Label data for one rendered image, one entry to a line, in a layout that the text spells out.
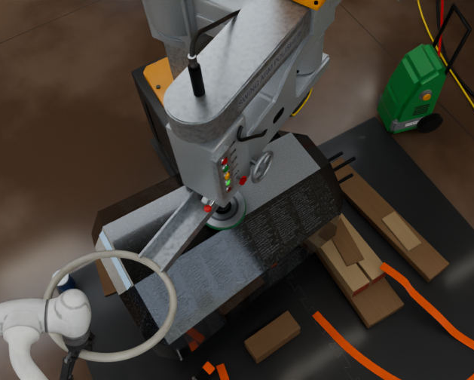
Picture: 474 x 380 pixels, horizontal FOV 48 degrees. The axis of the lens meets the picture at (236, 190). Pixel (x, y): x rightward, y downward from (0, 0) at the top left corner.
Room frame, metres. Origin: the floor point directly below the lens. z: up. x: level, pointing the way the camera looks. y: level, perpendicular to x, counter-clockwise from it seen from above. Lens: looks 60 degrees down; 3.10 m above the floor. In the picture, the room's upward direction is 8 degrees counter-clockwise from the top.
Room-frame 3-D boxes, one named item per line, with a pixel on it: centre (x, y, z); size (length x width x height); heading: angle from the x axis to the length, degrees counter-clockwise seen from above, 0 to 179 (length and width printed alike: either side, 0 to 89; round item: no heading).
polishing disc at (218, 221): (1.18, 0.08, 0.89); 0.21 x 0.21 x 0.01
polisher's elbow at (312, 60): (1.67, -0.37, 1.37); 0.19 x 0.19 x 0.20
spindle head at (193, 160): (1.24, 0.02, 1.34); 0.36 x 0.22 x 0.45; 138
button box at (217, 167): (1.05, 0.04, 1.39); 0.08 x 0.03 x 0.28; 138
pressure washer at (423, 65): (2.16, -1.24, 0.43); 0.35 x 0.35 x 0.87; 7
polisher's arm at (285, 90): (1.46, -0.20, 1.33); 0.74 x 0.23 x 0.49; 138
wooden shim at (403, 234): (1.28, -0.95, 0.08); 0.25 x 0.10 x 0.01; 23
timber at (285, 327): (0.76, -0.08, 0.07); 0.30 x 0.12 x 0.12; 117
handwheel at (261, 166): (1.19, -0.09, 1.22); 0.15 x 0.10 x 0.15; 138
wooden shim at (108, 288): (1.29, 0.86, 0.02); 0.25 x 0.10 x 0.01; 14
